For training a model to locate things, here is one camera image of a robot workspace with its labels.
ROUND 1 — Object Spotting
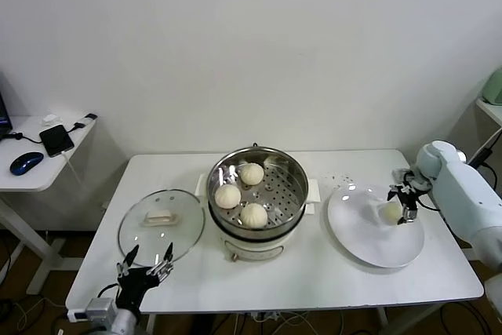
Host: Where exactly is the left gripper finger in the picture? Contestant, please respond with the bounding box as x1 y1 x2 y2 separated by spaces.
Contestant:
115 244 140 277
147 242 175 282

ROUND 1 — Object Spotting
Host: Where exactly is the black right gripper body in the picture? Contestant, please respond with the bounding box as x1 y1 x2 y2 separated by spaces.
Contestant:
395 183 420 214

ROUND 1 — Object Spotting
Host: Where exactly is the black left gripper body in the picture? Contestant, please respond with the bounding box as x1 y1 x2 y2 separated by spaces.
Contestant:
116 267 162 315

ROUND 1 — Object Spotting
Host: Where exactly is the white steamed baozi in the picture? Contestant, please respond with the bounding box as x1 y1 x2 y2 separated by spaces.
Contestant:
239 202 269 229
214 184 242 209
382 201 403 225
238 162 264 186

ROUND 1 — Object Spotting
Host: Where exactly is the glass lid with cream handle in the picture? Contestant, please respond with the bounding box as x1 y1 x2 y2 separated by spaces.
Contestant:
118 188 206 268

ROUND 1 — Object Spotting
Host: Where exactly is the stainless steel steamer basket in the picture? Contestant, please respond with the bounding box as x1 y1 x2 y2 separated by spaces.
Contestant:
206 147 310 240

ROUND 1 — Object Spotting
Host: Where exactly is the white round plate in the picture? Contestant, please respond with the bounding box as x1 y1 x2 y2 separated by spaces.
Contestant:
327 182 425 269

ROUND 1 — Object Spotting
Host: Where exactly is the black power adapter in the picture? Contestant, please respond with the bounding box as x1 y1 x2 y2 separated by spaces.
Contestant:
468 147 492 169

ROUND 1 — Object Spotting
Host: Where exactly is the white electric cooker base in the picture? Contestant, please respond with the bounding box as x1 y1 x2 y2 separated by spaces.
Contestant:
195 173 321 264

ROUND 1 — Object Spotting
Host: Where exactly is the white power strip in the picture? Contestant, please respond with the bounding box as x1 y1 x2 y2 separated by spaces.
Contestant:
250 311 282 322

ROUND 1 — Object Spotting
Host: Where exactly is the white side table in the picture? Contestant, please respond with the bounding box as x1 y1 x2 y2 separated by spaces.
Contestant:
474 97 502 132
0 115 104 297

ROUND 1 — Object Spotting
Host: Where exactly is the black smartphone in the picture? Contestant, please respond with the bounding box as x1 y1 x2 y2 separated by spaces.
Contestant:
38 124 75 158

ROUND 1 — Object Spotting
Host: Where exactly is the pale green appliance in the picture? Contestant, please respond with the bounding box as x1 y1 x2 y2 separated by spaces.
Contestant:
480 67 502 107

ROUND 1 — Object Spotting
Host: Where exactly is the blue computer mouse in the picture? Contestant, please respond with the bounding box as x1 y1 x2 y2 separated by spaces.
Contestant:
9 151 45 177

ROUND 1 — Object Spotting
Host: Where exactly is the black laptop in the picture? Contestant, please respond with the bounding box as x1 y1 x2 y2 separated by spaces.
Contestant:
0 70 15 142

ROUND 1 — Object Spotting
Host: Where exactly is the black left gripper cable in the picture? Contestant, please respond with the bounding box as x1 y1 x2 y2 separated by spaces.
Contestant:
96 280 120 300

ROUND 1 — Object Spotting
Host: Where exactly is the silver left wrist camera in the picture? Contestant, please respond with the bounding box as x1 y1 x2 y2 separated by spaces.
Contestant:
66 297 118 322

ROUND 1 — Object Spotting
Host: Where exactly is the black power cable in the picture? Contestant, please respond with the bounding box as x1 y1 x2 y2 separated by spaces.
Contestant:
486 162 499 191

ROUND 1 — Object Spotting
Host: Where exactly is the long white cable strip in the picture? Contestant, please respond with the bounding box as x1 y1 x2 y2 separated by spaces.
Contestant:
470 126 502 155

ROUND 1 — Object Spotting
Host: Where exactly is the white charging cable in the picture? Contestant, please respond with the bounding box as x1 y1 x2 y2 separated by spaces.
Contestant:
58 149 86 191

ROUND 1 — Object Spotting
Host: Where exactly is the black laptop cable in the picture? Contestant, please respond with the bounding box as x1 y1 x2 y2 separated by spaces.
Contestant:
0 130 45 146

